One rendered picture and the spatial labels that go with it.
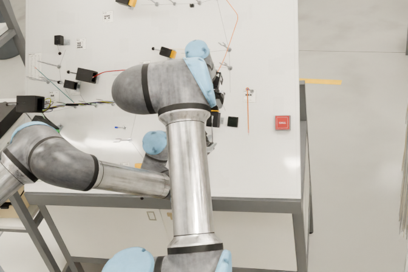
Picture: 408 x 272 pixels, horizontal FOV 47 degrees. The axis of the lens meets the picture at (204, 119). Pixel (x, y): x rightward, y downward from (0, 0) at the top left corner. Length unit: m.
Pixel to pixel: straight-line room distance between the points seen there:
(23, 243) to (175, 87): 2.08
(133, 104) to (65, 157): 0.24
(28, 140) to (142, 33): 0.85
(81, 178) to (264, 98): 0.84
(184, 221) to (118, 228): 1.23
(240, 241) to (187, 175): 1.10
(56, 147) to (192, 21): 0.90
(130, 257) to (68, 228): 1.33
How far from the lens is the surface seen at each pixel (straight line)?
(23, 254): 2.87
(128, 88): 1.03
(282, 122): 1.73
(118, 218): 2.13
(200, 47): 1.45
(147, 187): 1.32
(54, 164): 1.18
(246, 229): 1.98
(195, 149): 0.98
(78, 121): 2.04
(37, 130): 1.28
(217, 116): 1.71
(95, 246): 2.34
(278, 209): 1.80
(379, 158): 3.30
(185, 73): 1.00
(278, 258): 2.09
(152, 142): 1.46
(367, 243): 2.78
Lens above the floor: 2.12
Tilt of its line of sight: 34 degrees down
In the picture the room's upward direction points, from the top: 12 degrees counter-clockwise
